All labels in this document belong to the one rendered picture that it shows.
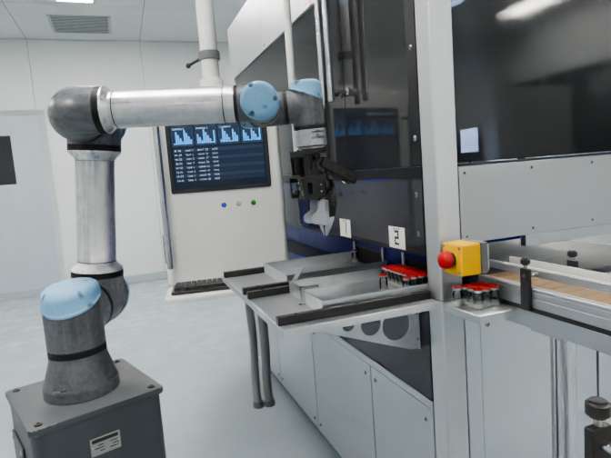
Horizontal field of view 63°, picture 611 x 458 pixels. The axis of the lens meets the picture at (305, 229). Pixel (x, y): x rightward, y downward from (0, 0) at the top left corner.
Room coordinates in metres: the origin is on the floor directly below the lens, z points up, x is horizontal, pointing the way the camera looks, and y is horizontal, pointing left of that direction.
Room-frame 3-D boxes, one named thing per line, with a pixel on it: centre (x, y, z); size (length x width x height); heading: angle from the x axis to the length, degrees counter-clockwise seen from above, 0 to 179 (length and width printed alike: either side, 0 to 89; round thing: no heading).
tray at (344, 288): (1.32, -0.14, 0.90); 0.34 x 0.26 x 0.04; 109
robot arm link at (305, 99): (1.18, -0.02, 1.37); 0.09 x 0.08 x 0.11; 91
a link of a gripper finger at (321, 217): (1.18, -0.04, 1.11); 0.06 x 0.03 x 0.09; 119
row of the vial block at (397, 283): (1.36, -0.25, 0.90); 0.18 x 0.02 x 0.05; 19
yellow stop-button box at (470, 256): (1.14, -0.36, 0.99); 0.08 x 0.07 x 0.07; 110
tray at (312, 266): (1.65, -0.05, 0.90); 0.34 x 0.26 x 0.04; 110
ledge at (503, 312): (1.14, -0.40, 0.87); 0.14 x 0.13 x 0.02; 110
